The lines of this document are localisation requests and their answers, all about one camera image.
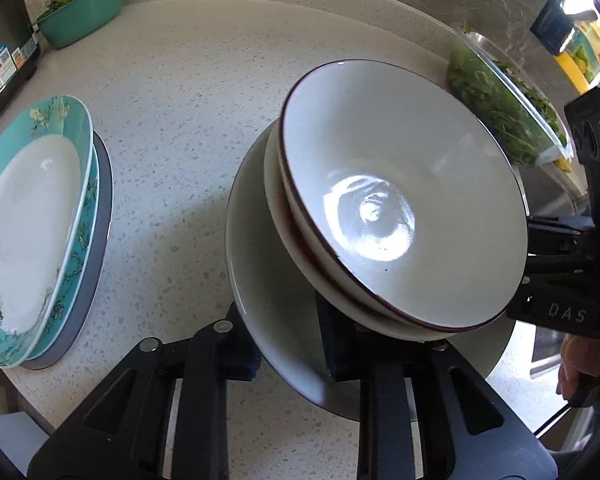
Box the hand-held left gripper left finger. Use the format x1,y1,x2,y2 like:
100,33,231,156
27,305,261,480

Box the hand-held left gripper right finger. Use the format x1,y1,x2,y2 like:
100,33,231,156
316,297,558,480

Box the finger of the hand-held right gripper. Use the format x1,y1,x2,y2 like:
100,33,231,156
522,252,600,286
527,214,597,237

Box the large white plate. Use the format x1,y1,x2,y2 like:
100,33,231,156
225,120,361,403

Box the brown-rimmed white bowl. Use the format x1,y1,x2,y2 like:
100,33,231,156
278,60,531,332
263,120,461,343

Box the teal floral rim plate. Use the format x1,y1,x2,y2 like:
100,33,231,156
0,94,93,368
22,147,101,361

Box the person's right hand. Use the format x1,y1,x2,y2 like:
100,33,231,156
556,335,600,408

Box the clear glass bowl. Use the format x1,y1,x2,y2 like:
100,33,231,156
447,22,576,168

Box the grey round plate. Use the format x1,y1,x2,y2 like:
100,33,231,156
257,305,517,421
17,130,113,371

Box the yellow green packet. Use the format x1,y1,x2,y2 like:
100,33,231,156
555,15,600,86

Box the dark blue packet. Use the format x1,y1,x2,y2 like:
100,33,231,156
530,0,600,56

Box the teal plastic basin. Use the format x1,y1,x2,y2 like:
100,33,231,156
36,0,129,49

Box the stainless steel kitchen appliance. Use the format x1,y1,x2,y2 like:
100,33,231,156
0,0,42,133

